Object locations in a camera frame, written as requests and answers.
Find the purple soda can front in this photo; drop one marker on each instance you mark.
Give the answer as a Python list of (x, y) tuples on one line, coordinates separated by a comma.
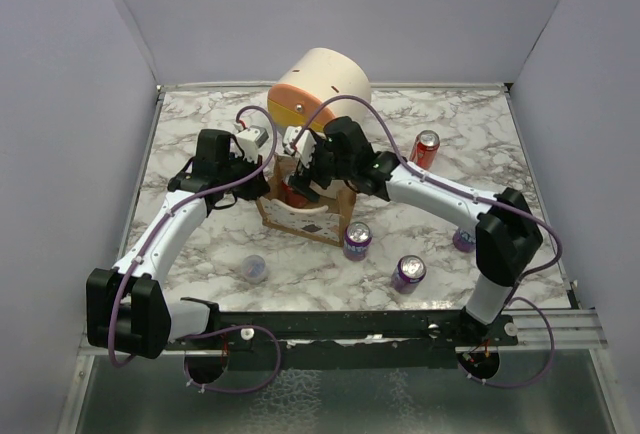
[(409, 271)]

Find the purple soda can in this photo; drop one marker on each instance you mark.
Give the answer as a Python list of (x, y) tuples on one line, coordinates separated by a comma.
[(464, 241), (357, 239), (409, 271)]

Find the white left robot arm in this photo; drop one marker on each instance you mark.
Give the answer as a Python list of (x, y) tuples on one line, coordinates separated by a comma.
[(126, 310)]

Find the red soda can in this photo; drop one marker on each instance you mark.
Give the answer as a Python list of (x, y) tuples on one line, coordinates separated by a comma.
[(291, 197), (425, 149)]

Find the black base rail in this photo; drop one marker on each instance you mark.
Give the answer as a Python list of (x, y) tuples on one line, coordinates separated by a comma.
[(331, 340)]

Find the small clear plastic cup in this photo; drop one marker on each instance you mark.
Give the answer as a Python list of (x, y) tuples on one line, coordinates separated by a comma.
[(254, 269)]

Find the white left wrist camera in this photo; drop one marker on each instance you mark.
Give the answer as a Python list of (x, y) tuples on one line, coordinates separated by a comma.
[(250, 140)]

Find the brown canvas bag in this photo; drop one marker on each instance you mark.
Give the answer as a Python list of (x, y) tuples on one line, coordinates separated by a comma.
[(325, 221)]

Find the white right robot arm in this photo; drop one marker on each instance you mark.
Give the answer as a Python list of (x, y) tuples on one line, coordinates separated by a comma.
[(507, 237)]

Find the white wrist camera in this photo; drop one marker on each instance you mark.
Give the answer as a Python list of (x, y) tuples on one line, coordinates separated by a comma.
[(299, 144), (250, 140)]

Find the cream cylindrical drawer cabinet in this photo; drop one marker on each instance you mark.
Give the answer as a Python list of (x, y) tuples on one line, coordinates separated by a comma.
[(320, 74)]

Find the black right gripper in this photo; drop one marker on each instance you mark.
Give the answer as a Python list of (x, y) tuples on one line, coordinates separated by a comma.
[(301, 184)]

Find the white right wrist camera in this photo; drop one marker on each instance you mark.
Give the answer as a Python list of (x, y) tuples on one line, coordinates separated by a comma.
[(299, 144)]

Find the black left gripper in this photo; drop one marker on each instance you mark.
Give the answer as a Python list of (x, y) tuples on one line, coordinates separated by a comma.
[(258, 184)]

